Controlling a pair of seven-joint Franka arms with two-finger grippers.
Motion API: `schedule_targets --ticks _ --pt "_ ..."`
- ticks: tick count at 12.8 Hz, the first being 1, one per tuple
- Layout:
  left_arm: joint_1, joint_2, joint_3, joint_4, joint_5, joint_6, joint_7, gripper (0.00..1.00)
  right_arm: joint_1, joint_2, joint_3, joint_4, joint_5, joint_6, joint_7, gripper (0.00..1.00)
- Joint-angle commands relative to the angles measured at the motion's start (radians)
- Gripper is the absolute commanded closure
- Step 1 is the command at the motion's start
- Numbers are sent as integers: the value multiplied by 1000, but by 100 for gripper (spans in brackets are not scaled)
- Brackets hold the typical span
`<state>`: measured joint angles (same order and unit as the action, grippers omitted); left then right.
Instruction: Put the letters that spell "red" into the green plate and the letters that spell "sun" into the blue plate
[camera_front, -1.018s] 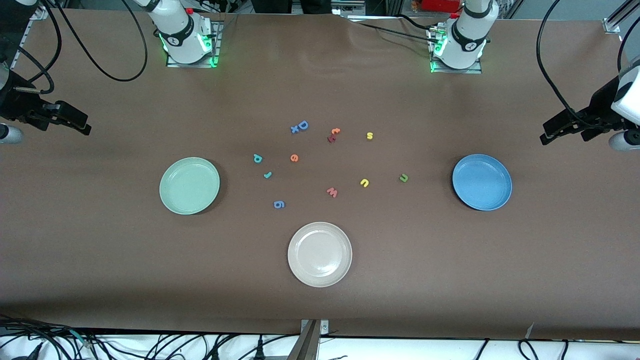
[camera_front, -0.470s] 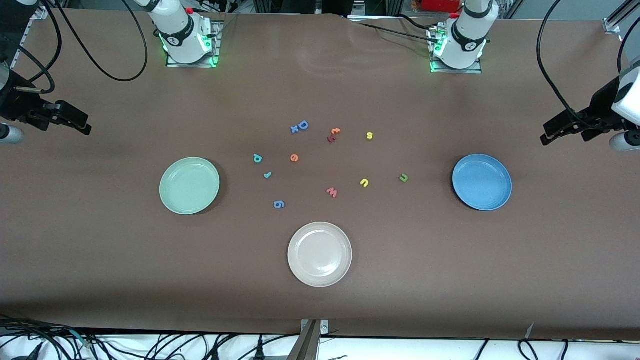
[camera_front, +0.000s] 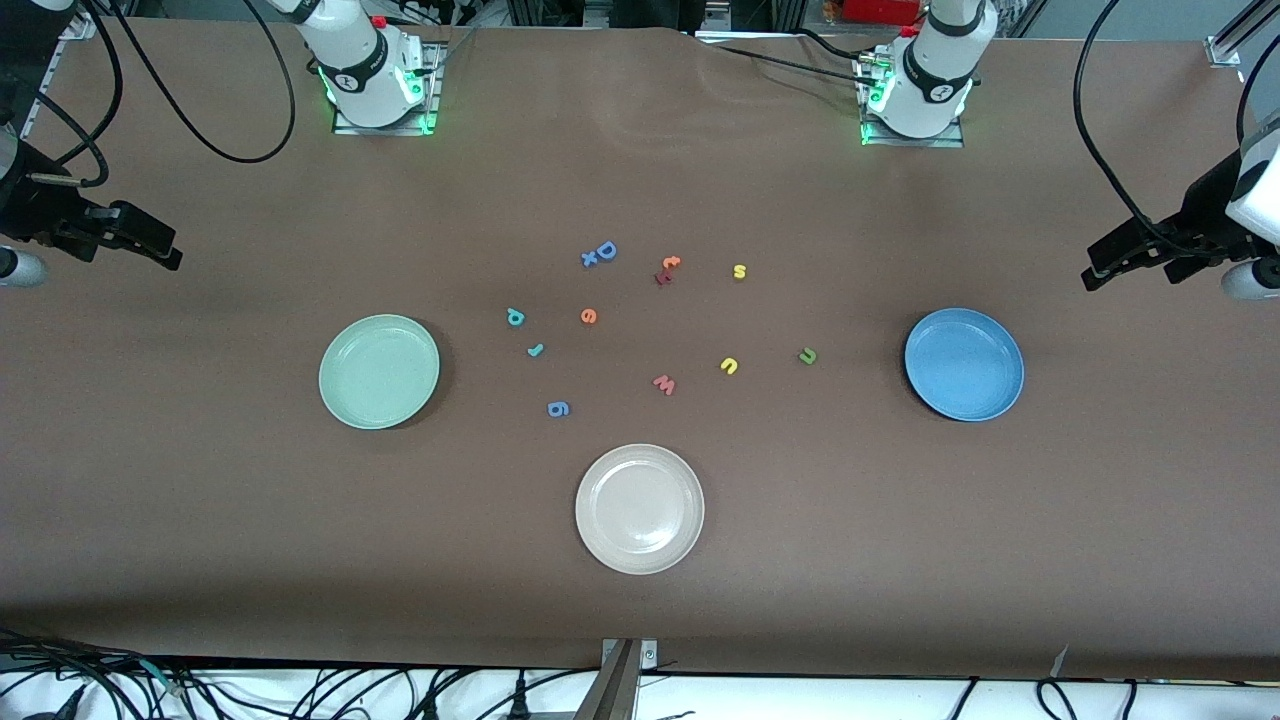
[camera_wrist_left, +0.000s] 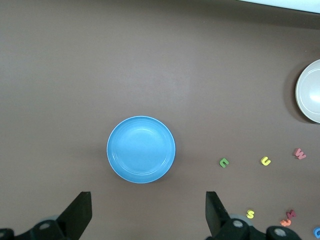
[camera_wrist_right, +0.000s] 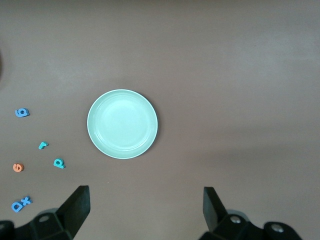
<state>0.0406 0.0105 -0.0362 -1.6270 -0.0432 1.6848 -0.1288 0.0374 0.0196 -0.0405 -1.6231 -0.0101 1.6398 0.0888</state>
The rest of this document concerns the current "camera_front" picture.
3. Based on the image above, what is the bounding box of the red box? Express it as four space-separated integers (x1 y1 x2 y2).
843 0 923 27

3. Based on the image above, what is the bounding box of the brown table cover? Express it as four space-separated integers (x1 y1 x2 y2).
0 18 1280 683

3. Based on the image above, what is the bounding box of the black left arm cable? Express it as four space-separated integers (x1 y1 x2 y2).
1073 0 1280 256

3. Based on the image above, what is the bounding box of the black floor cable tangle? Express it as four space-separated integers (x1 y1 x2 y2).
0 628 601 720

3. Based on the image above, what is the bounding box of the grey metal table bracket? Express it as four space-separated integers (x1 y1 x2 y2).
572 638 659 720

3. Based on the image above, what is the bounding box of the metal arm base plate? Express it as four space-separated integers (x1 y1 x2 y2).
332 40 441 136
858 50 966 149

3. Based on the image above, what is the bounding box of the blue plate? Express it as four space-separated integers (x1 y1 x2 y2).
904 307 1026 423

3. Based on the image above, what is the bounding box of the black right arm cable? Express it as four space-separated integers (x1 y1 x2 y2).
25 0 298 189

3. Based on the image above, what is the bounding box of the beige plate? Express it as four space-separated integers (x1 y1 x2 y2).
575 443 706 576

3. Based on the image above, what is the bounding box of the mint green plate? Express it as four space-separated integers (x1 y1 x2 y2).
318 314 441 431

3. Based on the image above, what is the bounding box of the black base cable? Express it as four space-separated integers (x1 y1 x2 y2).
700 28 881 81

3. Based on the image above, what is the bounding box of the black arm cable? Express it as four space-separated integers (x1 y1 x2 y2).
1073 0 1280 256
25 0 298 189

